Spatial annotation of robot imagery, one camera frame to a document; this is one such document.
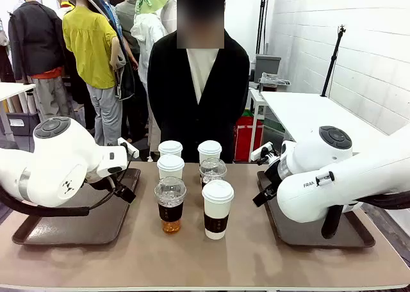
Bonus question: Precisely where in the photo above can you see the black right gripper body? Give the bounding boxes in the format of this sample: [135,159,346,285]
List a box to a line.
[264,159,284,193]

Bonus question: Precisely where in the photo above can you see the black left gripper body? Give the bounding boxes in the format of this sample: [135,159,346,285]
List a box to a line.
[112,182,137,205]

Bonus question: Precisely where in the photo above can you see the white lidded paper coffee cup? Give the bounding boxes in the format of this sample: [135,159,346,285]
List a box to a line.
[156,154,185,180]
[158,140,183,158]
[201,179,235,241]
[197,140,222,164]

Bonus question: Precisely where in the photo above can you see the dark brown plastic serving tray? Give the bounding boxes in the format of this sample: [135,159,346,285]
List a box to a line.
[256,170,376,248]
[12,167,142,247]

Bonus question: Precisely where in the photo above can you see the large white table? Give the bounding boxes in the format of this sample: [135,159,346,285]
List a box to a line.
[261,92,387,152]

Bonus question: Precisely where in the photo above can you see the clear plastic wrapped bundle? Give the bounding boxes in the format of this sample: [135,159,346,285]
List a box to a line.
[258,72,291,92]

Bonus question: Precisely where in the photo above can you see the grey box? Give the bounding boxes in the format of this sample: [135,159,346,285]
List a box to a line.
[255,54,282,82]

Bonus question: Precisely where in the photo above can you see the person in black coat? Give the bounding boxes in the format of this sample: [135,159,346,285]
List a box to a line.
[147,0,250,164]

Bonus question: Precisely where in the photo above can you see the bystander in blue shirt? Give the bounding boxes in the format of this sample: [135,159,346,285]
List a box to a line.
[91,0,151,142]

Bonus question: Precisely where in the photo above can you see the grey blue storage bin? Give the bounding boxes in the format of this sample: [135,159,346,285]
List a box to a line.
[5,111,42,136]

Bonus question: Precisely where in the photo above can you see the black tripod pole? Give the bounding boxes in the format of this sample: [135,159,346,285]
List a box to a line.
[320,24,347,97]

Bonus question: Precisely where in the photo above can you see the black light stand pole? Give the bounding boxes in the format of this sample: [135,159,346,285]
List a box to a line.
[255,0,272,54]

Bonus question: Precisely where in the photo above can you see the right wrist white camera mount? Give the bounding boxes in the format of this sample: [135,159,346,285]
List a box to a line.
[250,141,275,162]

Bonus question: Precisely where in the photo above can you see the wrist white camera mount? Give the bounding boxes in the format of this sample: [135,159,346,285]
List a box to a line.
[117,137,140,159]
[250,141,275,162]

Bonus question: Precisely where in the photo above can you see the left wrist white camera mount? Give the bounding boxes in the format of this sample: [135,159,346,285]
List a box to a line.
[117,137,140,159]

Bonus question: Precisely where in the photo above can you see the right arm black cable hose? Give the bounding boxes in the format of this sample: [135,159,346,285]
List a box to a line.
[321,191,410,240]

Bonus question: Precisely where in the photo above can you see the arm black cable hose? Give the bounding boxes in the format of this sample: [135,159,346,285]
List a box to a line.
[321,191,410,240]
[0,186,90,218]

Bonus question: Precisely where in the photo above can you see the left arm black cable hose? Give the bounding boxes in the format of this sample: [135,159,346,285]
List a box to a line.
[0,186,90,218]

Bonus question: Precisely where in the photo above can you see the small white shelf frame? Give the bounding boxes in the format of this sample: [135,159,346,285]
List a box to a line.
[248,88,268,162]

